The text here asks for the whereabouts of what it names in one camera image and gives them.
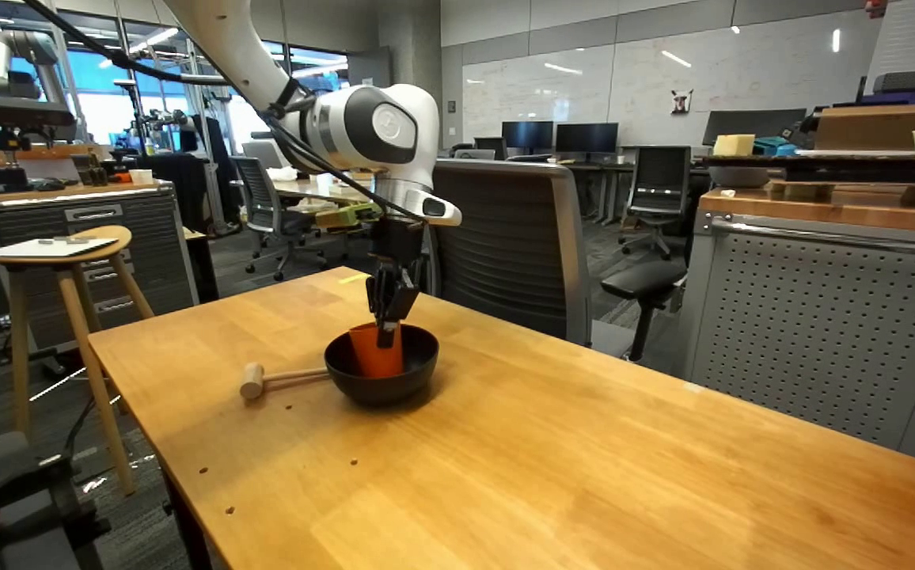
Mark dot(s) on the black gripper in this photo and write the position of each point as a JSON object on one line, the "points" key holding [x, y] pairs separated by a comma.
{"points": [[400, 245]]}

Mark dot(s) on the orange plastic cup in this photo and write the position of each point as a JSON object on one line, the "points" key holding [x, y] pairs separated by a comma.
{"points": [[371, 359]]}

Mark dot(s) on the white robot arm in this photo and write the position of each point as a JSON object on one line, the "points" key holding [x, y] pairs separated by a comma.
{"points": [[371, 138]]}

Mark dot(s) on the black bowl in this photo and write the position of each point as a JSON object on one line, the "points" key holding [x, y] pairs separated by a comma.
{"points": [[420, 353]]}

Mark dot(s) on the small wooden mallet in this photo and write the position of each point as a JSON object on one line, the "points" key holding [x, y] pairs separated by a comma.
{"points": [[255, 381]]}

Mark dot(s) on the left computer monitor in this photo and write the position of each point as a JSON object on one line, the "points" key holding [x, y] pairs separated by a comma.
{"points": [[529, 138]]}

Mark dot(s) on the computer monitor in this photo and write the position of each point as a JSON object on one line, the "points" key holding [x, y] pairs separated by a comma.
{"points": [[585, 138], [529, 138]]}

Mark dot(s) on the right computer monitor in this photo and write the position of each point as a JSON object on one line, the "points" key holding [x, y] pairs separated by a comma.
{"points": [[585, 138]]}

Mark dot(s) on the black office chair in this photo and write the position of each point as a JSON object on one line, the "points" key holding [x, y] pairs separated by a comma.
{"points": [[659, 196]]}

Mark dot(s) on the white board on stool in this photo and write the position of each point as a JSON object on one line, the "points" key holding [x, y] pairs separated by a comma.
{"points": [[50, 250]]}

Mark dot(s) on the grey perforated cabinet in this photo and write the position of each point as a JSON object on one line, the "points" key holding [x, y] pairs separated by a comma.
{"points": [[805, 309]]}

